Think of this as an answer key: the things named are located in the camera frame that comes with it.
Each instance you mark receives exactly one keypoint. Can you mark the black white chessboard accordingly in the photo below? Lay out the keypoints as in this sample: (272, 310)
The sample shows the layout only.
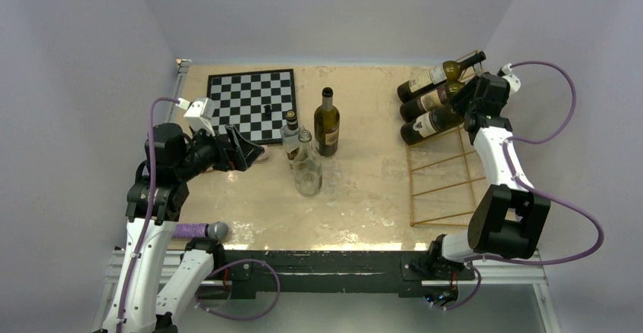
(240, 99)

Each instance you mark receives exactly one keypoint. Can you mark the purple glitter microphone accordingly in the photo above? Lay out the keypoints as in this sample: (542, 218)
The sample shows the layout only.
(217, 230)

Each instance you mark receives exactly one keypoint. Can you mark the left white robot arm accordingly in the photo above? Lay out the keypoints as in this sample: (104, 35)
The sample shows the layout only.
(142, 303)

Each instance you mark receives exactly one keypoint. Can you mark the dark wine bottle cream label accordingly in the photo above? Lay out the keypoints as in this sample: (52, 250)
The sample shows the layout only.
(436, 76)

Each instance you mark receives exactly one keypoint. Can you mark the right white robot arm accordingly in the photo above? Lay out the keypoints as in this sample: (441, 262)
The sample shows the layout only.
(510, 217)

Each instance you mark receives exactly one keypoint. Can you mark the clear glass bottle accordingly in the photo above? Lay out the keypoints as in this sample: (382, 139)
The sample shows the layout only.
(307, 170)

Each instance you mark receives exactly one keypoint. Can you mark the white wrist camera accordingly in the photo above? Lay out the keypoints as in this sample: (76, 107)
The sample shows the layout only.
(198, 114)
(506, 72)

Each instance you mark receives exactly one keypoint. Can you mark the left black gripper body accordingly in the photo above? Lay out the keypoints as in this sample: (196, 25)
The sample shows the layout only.
(205, 152)

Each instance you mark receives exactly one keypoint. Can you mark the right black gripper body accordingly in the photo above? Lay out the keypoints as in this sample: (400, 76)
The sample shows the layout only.
(464, 100)

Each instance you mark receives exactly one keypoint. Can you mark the black mounting base bar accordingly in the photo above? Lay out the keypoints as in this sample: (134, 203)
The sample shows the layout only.
(404, 273)

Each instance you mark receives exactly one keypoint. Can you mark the dark wine bottle gold label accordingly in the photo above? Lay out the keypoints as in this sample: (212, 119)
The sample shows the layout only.
(433, 99)

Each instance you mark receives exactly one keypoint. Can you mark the clear square liquor bottle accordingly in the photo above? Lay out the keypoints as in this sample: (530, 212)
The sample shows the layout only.
(290, 136)

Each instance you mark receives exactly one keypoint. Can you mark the gold wire wine rack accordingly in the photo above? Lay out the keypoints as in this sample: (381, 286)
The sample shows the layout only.
(445, 179)

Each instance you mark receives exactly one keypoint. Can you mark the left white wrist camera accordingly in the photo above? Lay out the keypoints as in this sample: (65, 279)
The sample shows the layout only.
(198, 114)

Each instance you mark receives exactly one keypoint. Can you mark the tall green wine bottle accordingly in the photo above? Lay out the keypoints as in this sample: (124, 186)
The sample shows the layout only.
(327, 124)

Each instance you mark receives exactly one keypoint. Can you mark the dark wine bottle white label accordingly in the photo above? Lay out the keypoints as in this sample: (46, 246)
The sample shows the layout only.
(429, 124)

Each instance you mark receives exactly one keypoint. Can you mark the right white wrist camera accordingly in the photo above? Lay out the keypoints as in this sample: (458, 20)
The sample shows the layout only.
(506, 72)

